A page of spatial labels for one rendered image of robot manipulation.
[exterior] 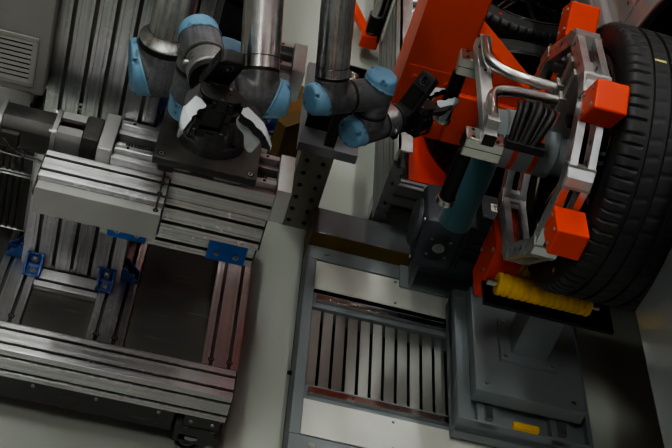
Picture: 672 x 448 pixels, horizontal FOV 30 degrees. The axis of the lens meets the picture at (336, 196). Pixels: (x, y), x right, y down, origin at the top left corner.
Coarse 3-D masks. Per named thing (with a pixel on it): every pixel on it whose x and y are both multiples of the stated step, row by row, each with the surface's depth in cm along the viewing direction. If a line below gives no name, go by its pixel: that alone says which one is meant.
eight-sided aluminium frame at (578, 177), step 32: (576, 32) 287; (544, 64) 309; (576, 64) 281; (576, 128) 270; (576, 160) 269; (512, 192) 318; (576, 192) 273; (512, 224) 309; (544, 224) 276; (512, 256) 295; (544, 256) 281
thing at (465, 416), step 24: (456, 288) 356; (456, 312) 351; (456, 336) 340; (456, 360) 332; (456, 384) 326; (456, 408) 320; (480, 408) 321; (504, 408) 326; (456, 432) 320; (480, 432) 319; (504, 432) 319; (528, 432) 318; (552, 432) 321; (576, 432) 326
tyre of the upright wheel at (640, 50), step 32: (608, 32) 292; (640, 32) 283; (640, 64) 273; (640, 96) 268; (640, 128) 265; (608, 160) 270; (640, 160) 266; (608, 192) 266; (640, 192) 266; (608, 224) 268; (640, 224) 269; (608, 256) 273; (640, 256) 272; (544, 288) 296; (576, 288) 285; (608, 288) 282; (640, 288) 280
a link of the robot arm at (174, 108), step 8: (176, 64) 224; (176, 72) 224; (176, 80) 224; (184, 80) 223; (176, 88) 225; (184, 88) 223; (176, 96) 225; (184, 96) 224; (168, 104) 229; (176, 104) 226; (176, 112) 227; (176, 120) 228
